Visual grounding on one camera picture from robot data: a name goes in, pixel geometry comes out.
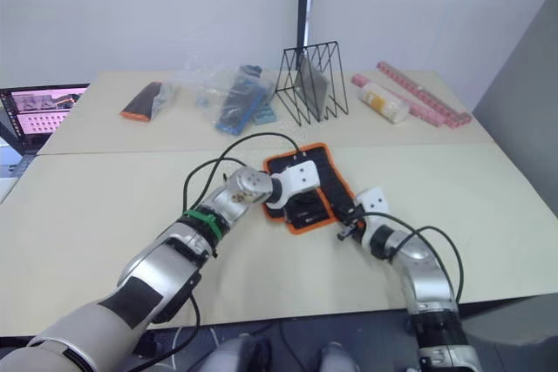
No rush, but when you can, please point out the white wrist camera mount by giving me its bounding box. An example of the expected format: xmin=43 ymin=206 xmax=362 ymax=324
xmin=264 ymin=160 xmax=322 ymax=212
xmin=353 ymin=186 xmax=390 ymax=252

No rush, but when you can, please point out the blue black tool case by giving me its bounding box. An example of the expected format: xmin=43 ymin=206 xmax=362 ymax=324
xmin=214 ymin=65 xmax=269 ymax=136

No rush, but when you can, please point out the light blue plastic box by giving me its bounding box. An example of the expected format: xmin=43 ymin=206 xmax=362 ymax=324
xmin=251 ymin=99 xmax=278 ymax=125

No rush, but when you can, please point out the black orange-trimmed tool roll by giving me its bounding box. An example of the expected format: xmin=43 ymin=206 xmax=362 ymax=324
xmin=261 ymin=141 xmax=365 ymax=236

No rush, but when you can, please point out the grey rounded shape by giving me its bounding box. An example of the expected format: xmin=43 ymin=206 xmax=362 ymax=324
xmin=320 ymin=341 xmax=363 ymax=372

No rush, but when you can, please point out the black upright pole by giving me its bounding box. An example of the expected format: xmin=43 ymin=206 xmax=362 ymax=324
xmin=297 ymin=0 xmax=317 ymax=57

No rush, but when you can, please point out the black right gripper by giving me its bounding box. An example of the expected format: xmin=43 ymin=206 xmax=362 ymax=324
xmin=336 ymin=202 xmax=366 ymax=242

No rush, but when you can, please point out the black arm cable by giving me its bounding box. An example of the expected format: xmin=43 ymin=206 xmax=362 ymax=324
xmin=143 ymin=131 xmax=306 ymax=364
xmin=357 ymin=211 xmax=466 ymax=304

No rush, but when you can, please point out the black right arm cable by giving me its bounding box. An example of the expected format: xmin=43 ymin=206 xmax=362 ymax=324
xmin=357 ymin=211 xmax=466 ymax=304

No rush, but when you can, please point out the folded black orange pouch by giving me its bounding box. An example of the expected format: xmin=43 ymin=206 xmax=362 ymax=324
xmin=119 ymin=80 xmax=165 ymax=123

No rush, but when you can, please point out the large clear plastic bag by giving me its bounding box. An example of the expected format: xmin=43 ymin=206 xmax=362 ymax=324
xmin=182 ymin=56 xmax=278 ymax=136

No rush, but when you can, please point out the small clear plastic bag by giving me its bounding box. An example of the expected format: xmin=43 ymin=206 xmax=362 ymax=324
xmin=150 ymin=78 xmax=181 ymax=118

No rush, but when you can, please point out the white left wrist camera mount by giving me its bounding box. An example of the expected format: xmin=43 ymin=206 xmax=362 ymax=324
xmin=264 ymin=160 xmax=322 ymax=212

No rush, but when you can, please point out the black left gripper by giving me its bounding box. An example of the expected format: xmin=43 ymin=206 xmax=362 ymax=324
xmin=282 ymin=193 xmax=330 ymax=227

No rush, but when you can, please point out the grey flat panel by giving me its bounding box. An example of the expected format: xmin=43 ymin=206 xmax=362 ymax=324
xmin=294 ymin=50 xmax=330 ymax=105

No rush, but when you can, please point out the thin white cable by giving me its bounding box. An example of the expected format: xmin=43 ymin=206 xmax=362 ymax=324
xmin=167 ymin=326 xmax=185 ymax=365

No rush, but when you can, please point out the pink block strip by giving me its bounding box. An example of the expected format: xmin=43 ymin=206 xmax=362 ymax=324
xmin=376 ymin=60 xmax=474 ymax=125
xmin=350 ymin=73 xmax=459 ymax=130

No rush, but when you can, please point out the computer monitor with pink screen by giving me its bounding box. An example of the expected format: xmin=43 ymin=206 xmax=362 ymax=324
xmin=0 ymin=83 xmax=91 ymax=138

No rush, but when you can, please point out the black monitor stand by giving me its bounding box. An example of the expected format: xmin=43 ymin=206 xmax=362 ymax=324
xmin=0 ymin=121 xmax=49 ymax=181

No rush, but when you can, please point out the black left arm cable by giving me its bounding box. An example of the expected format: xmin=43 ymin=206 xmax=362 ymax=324
xmin=143 ymin=131 xmax=306 ymax=364

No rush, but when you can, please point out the clear jar with yellow contents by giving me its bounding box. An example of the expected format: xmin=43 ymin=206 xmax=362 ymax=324
xmin=357 ymin=82 xmax=412 ymax=125

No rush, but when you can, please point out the black wire file rack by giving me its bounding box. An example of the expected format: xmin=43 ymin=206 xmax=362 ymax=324
xmin=275 ymin=40 xmax=350 ymax=125

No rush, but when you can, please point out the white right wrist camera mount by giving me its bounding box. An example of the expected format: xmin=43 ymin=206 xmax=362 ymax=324
xmin=353 ymin=186 xmax=390 ymax=252

